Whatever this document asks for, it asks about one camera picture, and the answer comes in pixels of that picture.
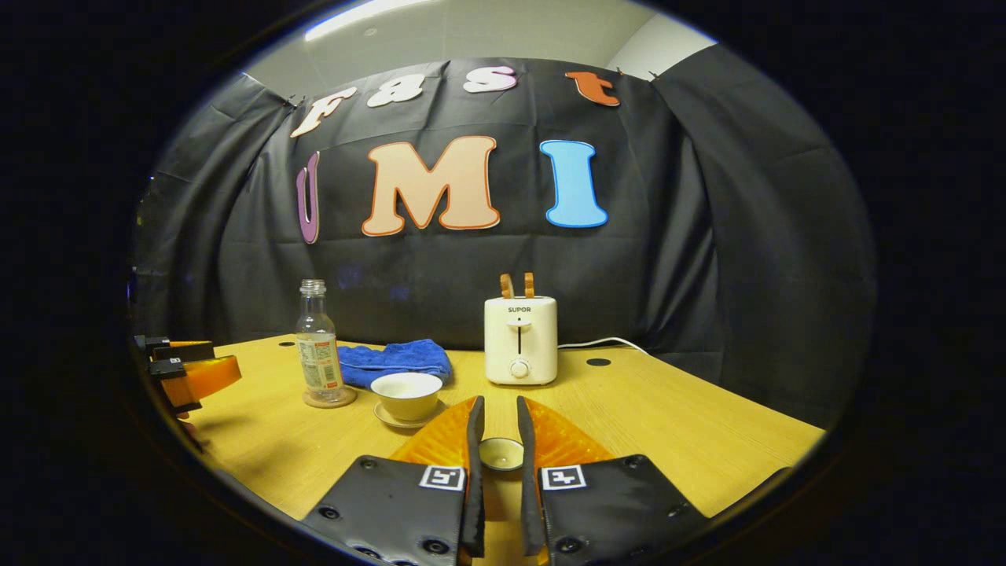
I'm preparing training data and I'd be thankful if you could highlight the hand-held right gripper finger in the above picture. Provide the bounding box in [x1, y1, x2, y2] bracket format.
[134, 336, 215, 363]
[148, 355, 243, 414]

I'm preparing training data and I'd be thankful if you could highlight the yellow ceramic teacup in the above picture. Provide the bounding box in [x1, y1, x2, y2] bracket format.
[370, 372, 444, 422]

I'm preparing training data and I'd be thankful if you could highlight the yellow teacup lid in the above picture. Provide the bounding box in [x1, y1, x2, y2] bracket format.
[478, 437, 526, 472]

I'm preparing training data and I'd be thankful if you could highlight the round cork coaster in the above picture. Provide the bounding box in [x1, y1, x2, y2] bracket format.
[303, 387, 358, 410]

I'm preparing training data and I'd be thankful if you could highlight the clear plastic water bottle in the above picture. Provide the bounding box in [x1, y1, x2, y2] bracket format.
[295, 279, 347, 403]

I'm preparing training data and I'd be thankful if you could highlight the yellow ceramic saucer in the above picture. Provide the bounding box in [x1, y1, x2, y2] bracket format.
[373, 401, 446, 430]

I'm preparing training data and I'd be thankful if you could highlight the blue towel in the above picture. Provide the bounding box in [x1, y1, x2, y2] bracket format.
[338, 339, 453, 390]

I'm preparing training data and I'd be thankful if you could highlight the cream toaster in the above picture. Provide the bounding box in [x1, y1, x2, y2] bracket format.
[483, 296, 559, 386]

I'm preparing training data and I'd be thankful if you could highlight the black backdrop cloth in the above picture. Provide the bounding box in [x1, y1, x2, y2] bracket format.
[130, 43, 877, 430]

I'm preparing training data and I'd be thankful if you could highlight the white toaster cable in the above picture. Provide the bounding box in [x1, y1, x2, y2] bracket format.
[556, 336, 652, 357]

